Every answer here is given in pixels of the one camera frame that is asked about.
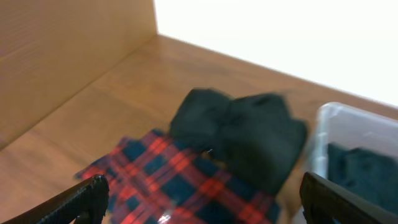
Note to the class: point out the red navy plaid shirt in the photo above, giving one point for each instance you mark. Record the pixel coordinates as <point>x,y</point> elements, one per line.
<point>156,179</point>

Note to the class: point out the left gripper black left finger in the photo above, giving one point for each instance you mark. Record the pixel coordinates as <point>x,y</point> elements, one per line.
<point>85,202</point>

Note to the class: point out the large black garment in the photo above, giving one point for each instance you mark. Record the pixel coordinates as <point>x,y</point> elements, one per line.
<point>255,136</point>

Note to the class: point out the clear plastic storage bin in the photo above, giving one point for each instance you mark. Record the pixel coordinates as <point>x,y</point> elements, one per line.
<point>349,128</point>

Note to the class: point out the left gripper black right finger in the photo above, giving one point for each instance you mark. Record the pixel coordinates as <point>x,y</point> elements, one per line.
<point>326,202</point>

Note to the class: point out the dark navy garment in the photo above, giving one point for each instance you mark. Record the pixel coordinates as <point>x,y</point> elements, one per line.
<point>370,175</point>

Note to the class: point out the cardboard side wall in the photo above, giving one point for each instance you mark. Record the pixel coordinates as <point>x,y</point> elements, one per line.
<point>51,49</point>

